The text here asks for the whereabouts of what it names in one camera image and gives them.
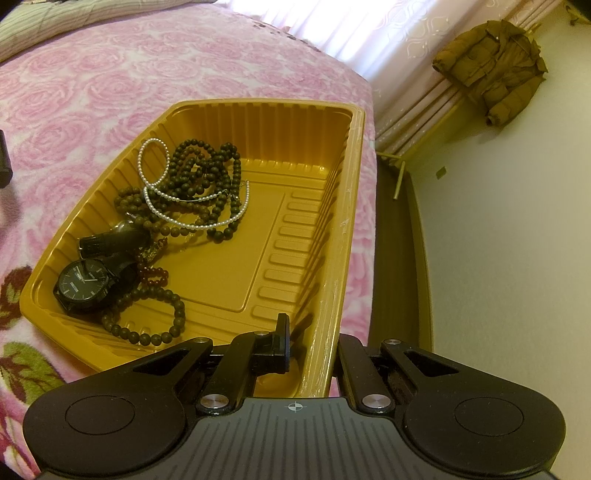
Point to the green striped quilt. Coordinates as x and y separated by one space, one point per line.
55 27

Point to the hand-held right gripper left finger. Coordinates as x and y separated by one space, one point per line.
279 346

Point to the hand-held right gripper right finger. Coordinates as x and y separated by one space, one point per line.
351 360

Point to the dark wooden bed frame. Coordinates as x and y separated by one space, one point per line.
397 258

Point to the light wooden stick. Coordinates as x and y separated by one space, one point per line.
398 184

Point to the pink patterned drape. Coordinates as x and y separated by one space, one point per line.
415 120

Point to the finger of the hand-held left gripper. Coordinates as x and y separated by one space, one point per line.
3 157

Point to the white sheer curtain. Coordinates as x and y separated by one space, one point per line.
360 27

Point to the olive padded jacket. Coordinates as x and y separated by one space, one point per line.
498 74

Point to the black wristwatch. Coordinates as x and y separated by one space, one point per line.
85 281

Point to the pink floral blanket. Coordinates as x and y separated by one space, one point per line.
115 78

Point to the yellow plastic tray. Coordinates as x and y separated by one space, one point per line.
286 184

